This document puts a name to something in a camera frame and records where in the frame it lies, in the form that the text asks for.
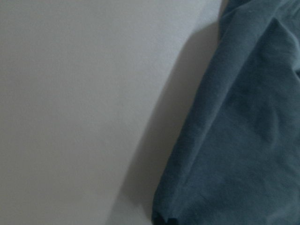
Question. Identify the black t-shirt with logo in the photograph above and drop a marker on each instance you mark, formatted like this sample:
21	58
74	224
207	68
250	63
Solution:
237	159

